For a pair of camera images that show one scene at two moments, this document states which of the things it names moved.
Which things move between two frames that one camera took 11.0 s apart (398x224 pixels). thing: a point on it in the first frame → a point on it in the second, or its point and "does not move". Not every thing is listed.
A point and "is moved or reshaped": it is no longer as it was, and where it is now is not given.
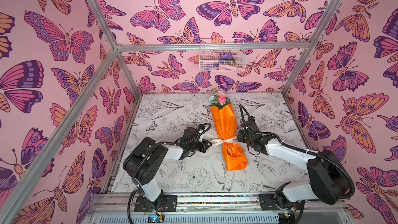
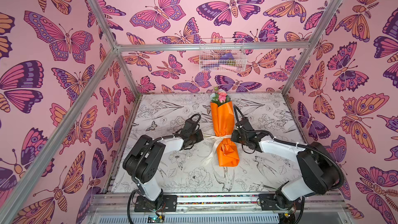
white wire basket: x=222 y=55 does not move
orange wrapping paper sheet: x=235 y=158 is moved or reshaped
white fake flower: x=213 y=100 is moved or reshaped
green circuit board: x=154 y=219 does not move
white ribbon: x=219 y=141 is moved or reshaped
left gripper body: x=197 y=146 → x=196 y=137
